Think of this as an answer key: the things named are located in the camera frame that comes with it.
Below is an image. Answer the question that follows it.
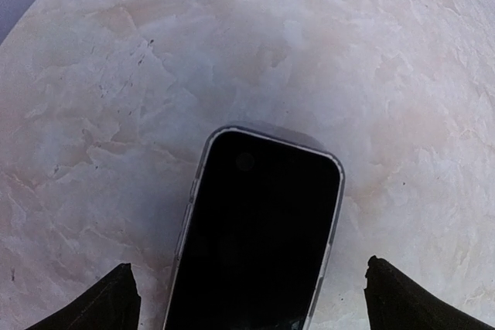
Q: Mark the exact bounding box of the phone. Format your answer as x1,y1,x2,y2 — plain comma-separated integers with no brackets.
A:
163,125,345,329

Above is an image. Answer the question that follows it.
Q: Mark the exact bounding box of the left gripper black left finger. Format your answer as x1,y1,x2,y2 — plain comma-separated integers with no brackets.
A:
30,264,142,330

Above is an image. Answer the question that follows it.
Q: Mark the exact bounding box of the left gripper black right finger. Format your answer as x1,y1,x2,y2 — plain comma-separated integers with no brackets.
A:
364,256,492,329

